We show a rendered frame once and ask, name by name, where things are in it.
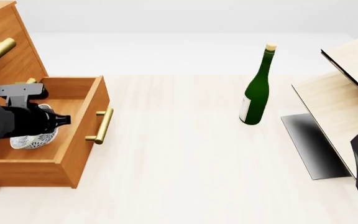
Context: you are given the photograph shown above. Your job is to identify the wooden drawer holding bowl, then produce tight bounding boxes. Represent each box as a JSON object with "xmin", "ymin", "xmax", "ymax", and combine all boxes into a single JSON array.
[{"xmin": 0, "ymin": 75, "xmax": 111, "ymax": 190}]

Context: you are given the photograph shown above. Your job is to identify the black and white patterned bowl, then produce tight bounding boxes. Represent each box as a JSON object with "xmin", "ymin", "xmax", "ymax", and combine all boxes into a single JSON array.
[{"xmin": 9, "ymin": 103, "xmax": 59, "ymax": 151}]

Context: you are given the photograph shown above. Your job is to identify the wooden drawer without bowl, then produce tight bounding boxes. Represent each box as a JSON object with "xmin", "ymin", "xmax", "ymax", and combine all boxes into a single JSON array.
[
  {"xmin": 0, "ymin": 6, "xmax": 30, "ymax": 75},
  {"xmin": 0, "ymin": 43, "xmax": 49, "ymax": 105}
]

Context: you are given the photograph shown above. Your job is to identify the wooden cabinet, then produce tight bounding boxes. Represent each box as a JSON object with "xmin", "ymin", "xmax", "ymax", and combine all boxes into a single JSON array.
[{"xmin": 0, "ymin": 0, "xmax": 50, "ymax": 198}]

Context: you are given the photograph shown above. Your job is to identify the pale wooden wine rack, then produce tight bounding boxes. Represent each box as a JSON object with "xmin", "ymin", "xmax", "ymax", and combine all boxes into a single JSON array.
[{"xmin": 280, "ymin": 32, "xmax": 358, "ymax": 181}]

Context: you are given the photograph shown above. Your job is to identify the green wine bottle with cork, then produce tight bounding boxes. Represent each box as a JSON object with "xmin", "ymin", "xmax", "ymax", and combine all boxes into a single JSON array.
[{"xmin": 238, "ymin": 42, "xmax": 278, "ymax": 126}]

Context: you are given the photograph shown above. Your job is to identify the small flat plate on stalk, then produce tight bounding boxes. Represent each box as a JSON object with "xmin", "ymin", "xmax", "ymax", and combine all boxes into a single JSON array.
[{"xmin": 0, "ymin": 83, "xmax": 45, "ymax": 110}]

